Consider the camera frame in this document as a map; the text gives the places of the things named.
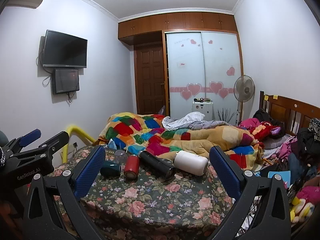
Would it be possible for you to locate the small white cabinet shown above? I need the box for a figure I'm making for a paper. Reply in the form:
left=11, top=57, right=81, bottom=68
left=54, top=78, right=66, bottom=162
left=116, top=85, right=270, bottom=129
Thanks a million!
left=192, top=101, right=214, bottom=121

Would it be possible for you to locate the white sliding wardrobe with hearts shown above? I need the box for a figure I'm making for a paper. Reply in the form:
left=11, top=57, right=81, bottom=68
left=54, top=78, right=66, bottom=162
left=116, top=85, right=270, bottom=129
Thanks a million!
left=165, top=31, right=242, bottom=125

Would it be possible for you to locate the yellow plush toy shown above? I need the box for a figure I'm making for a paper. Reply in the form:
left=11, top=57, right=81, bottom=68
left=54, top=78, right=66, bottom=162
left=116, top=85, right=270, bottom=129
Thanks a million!
left=290, top=197, right=315, bottom=224

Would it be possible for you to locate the colourful patchwork blanket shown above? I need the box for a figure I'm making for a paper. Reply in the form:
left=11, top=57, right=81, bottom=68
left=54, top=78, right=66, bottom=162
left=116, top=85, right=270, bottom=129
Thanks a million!
left=97, top=112, right=263, bottom=170

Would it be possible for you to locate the wooden overhead cabinet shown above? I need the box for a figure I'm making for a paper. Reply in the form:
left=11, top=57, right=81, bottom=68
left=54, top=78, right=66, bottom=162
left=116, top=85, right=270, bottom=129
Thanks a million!
left=118, top=12, right=238, bottom=45

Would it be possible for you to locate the red plush toy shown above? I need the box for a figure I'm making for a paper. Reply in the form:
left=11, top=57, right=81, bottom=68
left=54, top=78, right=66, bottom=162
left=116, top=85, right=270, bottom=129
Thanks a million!
left=250, top=121, right=281, bottom=142

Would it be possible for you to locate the grey standing fan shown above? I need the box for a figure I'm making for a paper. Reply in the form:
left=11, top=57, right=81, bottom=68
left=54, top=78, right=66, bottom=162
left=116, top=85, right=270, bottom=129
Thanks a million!
left=234, top=75, right=255, bottom=124

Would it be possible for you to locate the wooden bed headboard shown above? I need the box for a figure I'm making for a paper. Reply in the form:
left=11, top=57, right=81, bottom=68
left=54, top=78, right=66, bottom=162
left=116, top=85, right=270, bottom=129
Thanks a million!
left=259, top=91, right=320, bottom=135

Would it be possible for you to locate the large black wall television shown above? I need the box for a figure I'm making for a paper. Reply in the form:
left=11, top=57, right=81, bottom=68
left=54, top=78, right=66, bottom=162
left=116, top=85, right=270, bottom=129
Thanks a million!
left=41, top=30, right=88, bottom=68

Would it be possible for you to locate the dark green ceramic cup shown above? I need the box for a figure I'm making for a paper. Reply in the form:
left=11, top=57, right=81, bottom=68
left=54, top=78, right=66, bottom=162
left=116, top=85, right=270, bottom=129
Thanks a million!
left=100, top=160, right=124, bottom=179

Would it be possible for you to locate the yellow padded bed rail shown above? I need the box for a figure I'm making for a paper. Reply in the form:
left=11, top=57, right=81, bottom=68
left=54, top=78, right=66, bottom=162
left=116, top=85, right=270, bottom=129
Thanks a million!
left=61, top=125, right=97, bottom=164

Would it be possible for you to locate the brown wooden door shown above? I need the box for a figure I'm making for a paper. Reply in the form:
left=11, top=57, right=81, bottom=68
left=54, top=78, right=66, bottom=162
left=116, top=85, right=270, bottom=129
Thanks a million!
left=134, top=43, right=165, bottom=114

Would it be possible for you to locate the small black wall monitor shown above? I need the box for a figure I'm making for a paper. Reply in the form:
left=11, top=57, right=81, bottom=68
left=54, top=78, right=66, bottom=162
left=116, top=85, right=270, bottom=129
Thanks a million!
left=52, top=68, right=80, bottom=95

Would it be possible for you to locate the black thermos bottle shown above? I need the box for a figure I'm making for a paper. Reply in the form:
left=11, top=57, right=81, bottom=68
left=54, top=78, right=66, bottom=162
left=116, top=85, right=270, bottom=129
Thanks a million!
left=139, top=151, right=176, bottom=180

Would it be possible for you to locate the white grey striped cloth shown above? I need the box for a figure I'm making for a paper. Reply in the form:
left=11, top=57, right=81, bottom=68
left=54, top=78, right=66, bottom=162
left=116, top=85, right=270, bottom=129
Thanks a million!
left=162, top=112, right=229, bottom=131

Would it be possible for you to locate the white thermos bottle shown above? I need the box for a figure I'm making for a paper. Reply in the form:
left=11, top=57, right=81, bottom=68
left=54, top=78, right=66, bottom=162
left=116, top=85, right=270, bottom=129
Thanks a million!
left=174, top=151, right=208, bottom=176

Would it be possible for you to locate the red cylindrical cup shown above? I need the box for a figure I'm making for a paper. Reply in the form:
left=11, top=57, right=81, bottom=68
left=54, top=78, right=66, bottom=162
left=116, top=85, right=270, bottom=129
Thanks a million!
left=124, top=155, right=139, bottom=180

